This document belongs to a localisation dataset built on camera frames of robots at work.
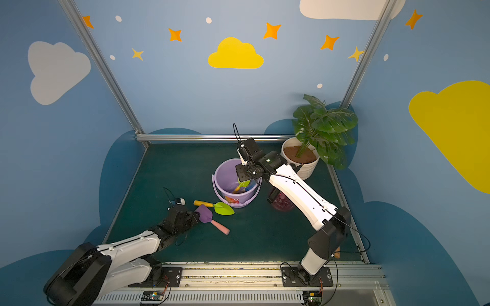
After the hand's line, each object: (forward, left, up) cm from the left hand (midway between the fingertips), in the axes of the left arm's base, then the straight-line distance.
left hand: (200, 211), depth 90 cm
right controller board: (-32, -49, -4) cm, 58 cm away
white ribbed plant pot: (+28, -55, +9) cm, 62 cm away
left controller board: (-34, +13, -4) cm, 36 cm away
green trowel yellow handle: (+3, -9, -1) cm, 9 cm away
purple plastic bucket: (+13, -11, +8) cm, 19 cm away
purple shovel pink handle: (-1, -2, -2) cm, 3 cm away
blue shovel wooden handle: (+10, -24, +10) cm, 28 cm away
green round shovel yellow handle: (+14, -20, +4) cm, 24 cm away
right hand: (+10, -21, +22) cm, 32 cm away
